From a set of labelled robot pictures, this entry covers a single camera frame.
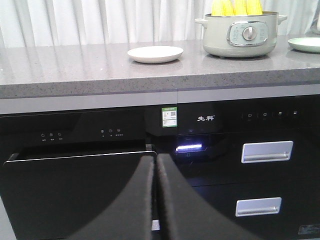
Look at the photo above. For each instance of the black drawer disinfection cabinet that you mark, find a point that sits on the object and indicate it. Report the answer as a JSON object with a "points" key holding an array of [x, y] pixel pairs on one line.
{"points": [[256, 161]]}

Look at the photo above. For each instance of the white pleated curtain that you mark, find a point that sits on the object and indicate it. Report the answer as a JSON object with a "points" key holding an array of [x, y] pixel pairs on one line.
{"points": [[36, 23]]}

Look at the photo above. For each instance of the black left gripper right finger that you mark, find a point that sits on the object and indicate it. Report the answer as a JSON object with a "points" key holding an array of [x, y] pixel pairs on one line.
{"points": [[185, 215]]}

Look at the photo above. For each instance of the light green round plate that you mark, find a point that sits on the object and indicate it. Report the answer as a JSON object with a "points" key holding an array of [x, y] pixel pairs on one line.
{"points": [[305, 44]]}

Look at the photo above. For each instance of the beige round plate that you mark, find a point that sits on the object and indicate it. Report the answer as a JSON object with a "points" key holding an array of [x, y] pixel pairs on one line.
{"points": [[155, 54]]}

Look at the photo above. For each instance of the white rice cooker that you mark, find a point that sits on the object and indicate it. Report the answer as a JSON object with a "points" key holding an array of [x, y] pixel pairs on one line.
{"points": [[315, 25]]}

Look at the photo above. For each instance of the yellow corn cob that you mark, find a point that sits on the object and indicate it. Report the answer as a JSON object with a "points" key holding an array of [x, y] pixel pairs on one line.
{"points": [[222, 8], [254, 7], [240, 7]]}

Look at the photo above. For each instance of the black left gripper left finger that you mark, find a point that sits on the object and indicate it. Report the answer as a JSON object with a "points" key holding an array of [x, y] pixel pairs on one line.
{"points": [[129, 216]]}

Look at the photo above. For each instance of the pale green electric cooking pot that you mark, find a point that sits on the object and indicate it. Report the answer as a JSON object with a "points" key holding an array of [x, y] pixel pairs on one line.
{"points": [[240, 36]]}

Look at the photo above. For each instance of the black built-in dishwasher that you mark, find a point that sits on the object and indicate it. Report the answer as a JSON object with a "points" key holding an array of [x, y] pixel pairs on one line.
{"points": [[64, 160]]}

